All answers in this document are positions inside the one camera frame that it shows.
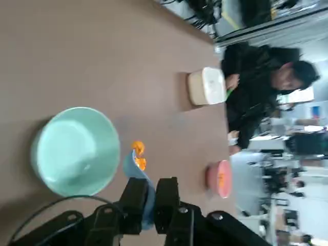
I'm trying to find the white lidded container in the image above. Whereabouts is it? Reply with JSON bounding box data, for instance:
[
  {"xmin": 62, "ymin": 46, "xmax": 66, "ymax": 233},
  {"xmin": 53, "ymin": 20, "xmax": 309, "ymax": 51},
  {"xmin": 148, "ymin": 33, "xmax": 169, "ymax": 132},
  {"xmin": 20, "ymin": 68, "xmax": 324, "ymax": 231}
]
[{"xmin": 187, "ymin": 67, "xmax": 227, "ymax": 106}]

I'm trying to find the aluminium frame rail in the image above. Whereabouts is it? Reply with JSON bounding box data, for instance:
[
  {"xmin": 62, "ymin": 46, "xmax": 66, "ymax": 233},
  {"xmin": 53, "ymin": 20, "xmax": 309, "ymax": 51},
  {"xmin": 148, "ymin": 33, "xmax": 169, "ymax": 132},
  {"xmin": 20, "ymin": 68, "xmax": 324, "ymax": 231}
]
[{"xmin": 215, "ymin": 14, "xmax": 328, "ymax": 48}]

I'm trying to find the blue plastic spoon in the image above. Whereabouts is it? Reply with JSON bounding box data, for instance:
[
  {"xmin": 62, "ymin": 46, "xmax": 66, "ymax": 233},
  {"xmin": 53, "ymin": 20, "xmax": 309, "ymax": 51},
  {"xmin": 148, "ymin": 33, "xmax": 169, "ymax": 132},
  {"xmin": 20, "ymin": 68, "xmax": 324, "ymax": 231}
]
[{"xmin": 122, "ymin": 150, "xmax": 157, "ymax": 230}]

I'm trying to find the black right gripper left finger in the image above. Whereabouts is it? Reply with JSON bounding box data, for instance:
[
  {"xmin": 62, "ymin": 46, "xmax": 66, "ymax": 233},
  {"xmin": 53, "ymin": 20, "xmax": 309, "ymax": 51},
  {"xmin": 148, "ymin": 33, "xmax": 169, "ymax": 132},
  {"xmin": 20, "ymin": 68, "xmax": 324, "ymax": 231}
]
[{"xmin": 9, "ymin": 176, "xmax": 151, "ymax": 246}]

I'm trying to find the pink bowl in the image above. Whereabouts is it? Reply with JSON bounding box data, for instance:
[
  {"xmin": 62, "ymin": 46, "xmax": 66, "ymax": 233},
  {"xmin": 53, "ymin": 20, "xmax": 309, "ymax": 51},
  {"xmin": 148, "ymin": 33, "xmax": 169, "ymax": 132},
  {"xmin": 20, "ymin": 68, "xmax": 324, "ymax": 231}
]
[{"xmin": 204, "ymin": 159, "xmax": 233, "ymax": 199}]

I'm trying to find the person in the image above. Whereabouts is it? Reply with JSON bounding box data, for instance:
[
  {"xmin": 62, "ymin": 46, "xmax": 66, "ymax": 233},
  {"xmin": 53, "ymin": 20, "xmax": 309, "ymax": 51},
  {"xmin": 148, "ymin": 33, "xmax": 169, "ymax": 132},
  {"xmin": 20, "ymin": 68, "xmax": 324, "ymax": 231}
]
[{"xmin": 220, "ymin": 42, "xmax": 321, "ymax": 154}]

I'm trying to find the orange popcorn scoop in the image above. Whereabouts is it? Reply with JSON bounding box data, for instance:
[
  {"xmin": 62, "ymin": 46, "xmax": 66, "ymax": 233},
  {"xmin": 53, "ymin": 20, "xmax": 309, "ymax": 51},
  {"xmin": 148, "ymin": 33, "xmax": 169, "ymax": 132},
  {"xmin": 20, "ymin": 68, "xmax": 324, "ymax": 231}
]
[{"xmin": 134, "ymin": 156, "xmax": 147, "ymax": 172}]

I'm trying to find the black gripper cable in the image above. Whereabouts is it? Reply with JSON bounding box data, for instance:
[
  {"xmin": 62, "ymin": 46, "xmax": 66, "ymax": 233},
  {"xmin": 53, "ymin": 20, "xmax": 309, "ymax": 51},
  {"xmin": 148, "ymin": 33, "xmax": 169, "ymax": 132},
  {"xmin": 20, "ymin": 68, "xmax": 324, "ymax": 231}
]
[{"xmin": 9, "ymin": 195, "xmax": 113, "ymax": 244}]

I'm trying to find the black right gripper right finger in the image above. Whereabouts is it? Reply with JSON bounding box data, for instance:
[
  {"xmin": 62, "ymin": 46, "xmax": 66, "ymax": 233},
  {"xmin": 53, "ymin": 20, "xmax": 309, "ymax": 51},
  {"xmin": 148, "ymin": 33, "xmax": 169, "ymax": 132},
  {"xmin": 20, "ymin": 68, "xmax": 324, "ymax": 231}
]
[{"xmin": 153, "ymin": 176, "xmax": 272, "ymax": 246}]

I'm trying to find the green bowl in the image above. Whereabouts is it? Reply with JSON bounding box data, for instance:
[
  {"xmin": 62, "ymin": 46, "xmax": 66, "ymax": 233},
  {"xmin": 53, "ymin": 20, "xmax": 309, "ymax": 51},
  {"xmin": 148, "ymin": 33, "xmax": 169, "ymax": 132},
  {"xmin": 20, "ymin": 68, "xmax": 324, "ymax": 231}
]
[{"xmin": 30, "ymin": 107, "xmax": 121, "ymax": 198}]

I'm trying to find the orange popcorn piece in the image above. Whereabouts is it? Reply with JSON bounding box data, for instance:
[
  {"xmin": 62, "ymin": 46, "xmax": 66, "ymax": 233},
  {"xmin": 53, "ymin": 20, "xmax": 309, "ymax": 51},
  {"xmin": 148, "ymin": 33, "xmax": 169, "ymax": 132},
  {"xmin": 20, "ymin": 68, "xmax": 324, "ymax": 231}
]
[{"xmin": 131, "ymin": 140, "xmax": 146, "ymax": 156}]

